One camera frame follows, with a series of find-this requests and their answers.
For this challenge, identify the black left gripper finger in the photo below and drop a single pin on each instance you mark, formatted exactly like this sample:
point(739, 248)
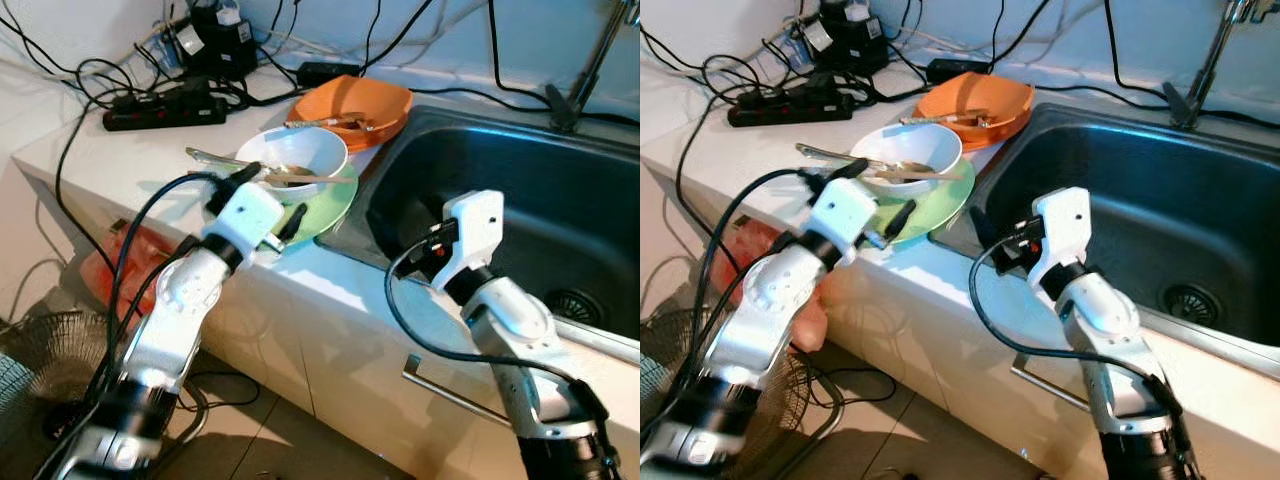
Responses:
point(293, 222)
point(902, 218)
point(855, 169)
point(250, 172)

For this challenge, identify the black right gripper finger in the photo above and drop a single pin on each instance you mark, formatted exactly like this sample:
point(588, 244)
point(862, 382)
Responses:
point(982, 228)
point(388, 228)

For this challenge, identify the green plate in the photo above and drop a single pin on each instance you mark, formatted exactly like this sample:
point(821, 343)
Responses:
point(945, 205)
point(330, 205)

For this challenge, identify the brown wooden chopsticks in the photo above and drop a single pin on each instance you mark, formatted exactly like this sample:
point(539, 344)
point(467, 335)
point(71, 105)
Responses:
point(935, 174)
point(320, 178)

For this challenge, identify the white bowl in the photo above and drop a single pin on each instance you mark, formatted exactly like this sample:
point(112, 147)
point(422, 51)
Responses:
point(915, 143)
point(300, 148)

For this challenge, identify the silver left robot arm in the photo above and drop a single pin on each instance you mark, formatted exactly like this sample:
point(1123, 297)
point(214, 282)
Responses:
point(165, 330)
point(770, 320)

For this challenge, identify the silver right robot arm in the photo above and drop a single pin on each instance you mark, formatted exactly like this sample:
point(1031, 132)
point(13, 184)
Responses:
point(1100, 310)
point(515, 320)

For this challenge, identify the white kitchen cabinet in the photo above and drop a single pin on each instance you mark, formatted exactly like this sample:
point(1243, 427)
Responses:
point(950, 340)
point(330, 350)

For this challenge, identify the black power strip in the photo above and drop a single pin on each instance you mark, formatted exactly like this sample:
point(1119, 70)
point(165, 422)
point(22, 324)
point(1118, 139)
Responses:
point(160, 115)
point(790, 107)

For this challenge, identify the orange plastic bag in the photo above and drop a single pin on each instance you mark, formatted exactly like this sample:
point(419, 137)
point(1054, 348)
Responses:
point(110, 275)
point(760, 255)

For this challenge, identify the stainless steel sink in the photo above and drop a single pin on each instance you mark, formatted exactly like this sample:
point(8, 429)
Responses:
point(1150, 200)
point(520, 200)

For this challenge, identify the black charger box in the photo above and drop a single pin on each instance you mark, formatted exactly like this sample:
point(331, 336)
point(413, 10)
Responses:
point(850, 45)
point(220, 50)

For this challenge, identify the black power brick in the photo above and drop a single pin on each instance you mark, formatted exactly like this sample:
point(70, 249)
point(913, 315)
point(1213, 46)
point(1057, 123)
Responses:
point(958, 70)
point(328, 73)

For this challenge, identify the orange bowl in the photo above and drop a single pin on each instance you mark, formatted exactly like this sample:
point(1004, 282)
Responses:
point(1000, 97)
point(375, 100)

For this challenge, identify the round sink drain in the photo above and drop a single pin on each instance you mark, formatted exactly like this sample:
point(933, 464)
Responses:
point(1190, 305)
point(575, 308)

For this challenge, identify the dark metal faucet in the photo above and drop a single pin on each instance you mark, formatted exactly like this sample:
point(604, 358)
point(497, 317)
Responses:
point(565, 105)
point(1185, 108)

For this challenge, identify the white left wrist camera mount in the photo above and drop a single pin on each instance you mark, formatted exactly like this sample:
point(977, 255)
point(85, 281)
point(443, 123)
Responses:
point(248, 212)
point(848, 210)

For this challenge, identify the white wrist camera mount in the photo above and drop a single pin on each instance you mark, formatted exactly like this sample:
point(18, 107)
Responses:
point(248, 212)
point(848, 210)
point(478, 225)
point(1065, 222)

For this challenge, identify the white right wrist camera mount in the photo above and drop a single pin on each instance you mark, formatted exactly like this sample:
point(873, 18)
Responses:
point(1065, 222)
point(478, 225)

